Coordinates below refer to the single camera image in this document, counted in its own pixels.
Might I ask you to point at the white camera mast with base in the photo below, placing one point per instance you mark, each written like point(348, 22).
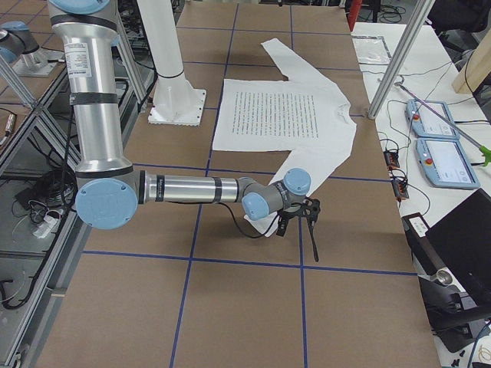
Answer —
point(175, 100)

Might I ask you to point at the reacher grabber stick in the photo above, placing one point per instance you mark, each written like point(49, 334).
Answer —
point(484, 150)

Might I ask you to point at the clear plastic bag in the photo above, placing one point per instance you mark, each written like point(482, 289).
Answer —
point(371, 50)

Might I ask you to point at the orange circuit board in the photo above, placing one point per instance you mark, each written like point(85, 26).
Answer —
point(391, 159)
point(400, 188)

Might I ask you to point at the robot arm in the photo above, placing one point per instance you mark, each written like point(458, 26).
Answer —
point(109, 189)
point(16, 39)

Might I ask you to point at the blue teach pendant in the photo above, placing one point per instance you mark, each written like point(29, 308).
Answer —
point(427, 124)
point(445, 164)

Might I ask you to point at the white long-sleeve printed shirt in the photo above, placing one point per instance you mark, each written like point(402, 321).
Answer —
point(306, 115)

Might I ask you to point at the black laptop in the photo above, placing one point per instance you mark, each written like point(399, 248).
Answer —
point(460, 241)

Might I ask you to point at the red cylinder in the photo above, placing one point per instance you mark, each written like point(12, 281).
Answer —
point(353, 13)

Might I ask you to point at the lower blue teach pendant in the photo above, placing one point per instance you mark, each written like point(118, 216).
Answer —
point(445, 164)

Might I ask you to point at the aluminium frame post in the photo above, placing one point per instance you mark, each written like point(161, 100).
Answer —
point(404, 45)

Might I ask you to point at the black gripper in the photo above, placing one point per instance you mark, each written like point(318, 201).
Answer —
point(311, 217)

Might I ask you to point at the upper blue teach pendant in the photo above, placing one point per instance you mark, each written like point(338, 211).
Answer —
point(427, 124)

